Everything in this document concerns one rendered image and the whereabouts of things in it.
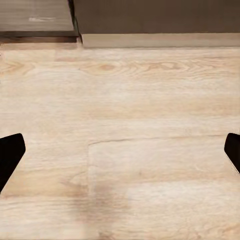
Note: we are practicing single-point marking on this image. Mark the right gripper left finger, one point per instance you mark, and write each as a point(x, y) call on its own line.
point(12, 149)

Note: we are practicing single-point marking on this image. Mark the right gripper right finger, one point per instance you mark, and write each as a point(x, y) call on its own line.
point(232, 149)

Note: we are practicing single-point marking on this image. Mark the dishwasher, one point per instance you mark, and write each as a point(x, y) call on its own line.
point(38, 18)

